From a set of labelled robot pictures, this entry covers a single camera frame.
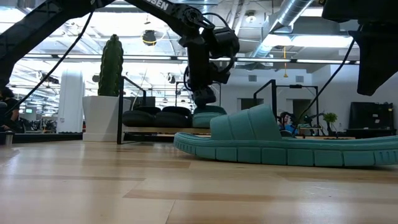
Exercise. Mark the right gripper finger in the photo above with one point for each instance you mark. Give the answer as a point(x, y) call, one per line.
point(373, 59)

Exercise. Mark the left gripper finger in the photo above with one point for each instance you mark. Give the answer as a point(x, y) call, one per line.
point(203, 98)

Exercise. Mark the green slide sandal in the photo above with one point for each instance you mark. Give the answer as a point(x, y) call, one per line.
point(205, 119)
point(280, 152)

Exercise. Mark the black slide sandal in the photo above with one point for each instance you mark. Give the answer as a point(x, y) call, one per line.
point(136, 119)
point(174, 120)

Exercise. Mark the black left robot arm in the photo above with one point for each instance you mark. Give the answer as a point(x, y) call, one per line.
point(37, 28)

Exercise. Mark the black-framed wooden shelf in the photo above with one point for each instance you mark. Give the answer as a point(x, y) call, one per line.
point(120, 112)

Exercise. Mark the black cabinet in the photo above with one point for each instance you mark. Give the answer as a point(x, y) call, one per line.
point(370, 118)

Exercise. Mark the long light strip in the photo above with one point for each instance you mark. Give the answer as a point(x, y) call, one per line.
point(140, 58)

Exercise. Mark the black ceiling device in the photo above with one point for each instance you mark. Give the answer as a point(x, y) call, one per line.
point(149, 37)

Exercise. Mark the small green plant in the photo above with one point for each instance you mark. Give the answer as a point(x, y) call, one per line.
point(330, 117)

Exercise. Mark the green cactus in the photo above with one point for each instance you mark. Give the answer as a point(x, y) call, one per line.
point(110, 68)

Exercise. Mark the person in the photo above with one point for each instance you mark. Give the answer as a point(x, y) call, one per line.
point(289, 127)
point(9, 105)

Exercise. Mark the white hexagonal planter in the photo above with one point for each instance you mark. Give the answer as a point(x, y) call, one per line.
point(96, 118)

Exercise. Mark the white round pillar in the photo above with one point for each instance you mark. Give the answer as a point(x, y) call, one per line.
point(71, 102)

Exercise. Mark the metal cup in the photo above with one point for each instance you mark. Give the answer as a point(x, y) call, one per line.
point(9, 138)

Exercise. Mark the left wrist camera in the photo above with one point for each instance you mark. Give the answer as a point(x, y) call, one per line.
point(222, 73)

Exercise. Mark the slanted silver ventilation duct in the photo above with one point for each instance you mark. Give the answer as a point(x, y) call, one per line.
point(290, 12)

